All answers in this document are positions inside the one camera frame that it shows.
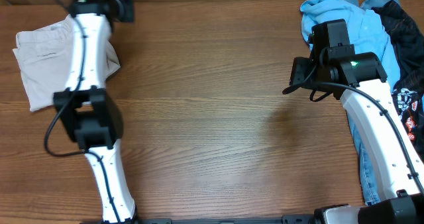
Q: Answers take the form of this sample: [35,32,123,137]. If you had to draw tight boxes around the beige shorts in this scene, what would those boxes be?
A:
[13,13,121,112]

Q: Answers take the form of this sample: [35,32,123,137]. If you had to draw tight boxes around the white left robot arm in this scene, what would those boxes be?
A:
[46,0,139,223]

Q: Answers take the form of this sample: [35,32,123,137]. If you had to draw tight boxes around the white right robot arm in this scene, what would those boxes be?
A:
[284,52,423,223]

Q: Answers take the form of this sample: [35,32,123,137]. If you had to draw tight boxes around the light blue t-shirt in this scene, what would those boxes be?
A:
[299,0,424,152]

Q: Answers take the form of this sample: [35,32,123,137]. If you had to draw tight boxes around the dark printed t-shirt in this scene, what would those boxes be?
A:
[373,0,423,156]

